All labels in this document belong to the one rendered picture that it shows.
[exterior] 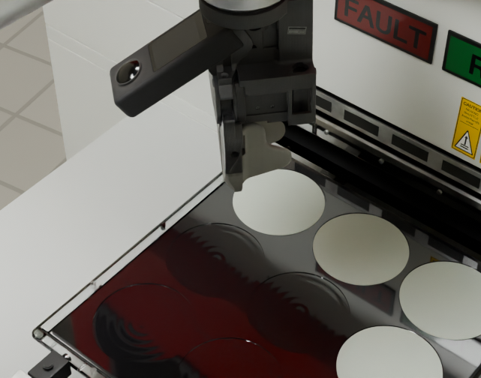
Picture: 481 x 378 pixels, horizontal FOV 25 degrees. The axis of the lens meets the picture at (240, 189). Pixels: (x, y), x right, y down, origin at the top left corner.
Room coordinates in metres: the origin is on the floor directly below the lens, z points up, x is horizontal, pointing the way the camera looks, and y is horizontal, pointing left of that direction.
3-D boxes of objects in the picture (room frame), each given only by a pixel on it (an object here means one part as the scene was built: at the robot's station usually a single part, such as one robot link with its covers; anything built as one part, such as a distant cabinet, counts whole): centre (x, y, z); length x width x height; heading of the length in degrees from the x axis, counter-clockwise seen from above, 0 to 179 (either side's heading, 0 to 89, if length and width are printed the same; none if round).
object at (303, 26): (0.70, -0.01, 1.21); 0.09 x 0.08 x 0.12; 97
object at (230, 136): (0.67, 0.01, 1.15); 0.05 x 0.02 x 0.09; 7
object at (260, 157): (0.68, -0.01, 1.10); 0.06 x 0.03 x 0.09; 97
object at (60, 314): (0.79, 0.08, 0.90); 0.37 x 0.01 x 0.01; 141
